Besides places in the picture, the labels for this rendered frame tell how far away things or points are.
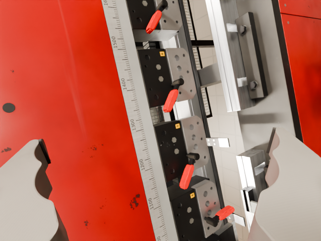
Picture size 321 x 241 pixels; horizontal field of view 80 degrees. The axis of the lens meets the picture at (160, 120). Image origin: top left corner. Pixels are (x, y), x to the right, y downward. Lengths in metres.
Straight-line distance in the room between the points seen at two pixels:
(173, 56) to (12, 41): 0.36
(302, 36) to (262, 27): 0.19
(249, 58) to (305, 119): 0.30
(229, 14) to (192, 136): 0.47
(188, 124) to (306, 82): 0.51
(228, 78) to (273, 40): 0.18
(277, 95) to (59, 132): 0.68
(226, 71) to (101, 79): 0.48
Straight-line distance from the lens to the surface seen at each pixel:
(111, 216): 0.49
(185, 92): 0.56
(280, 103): 0.79
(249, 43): 0.80
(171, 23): 0.61
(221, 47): 0.79
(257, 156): 0.83
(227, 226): 0.79
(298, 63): 0.88
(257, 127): 0.85
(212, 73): 0.94
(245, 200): 0.86
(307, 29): 1.00
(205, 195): 0.63
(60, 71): 0.45
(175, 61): 0.56
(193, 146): 0.56
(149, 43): 1.06
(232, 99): 0.77
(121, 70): 0.48
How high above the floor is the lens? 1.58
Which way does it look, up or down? 31 degrees down
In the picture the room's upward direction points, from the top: 104 degrees counter-clockwise
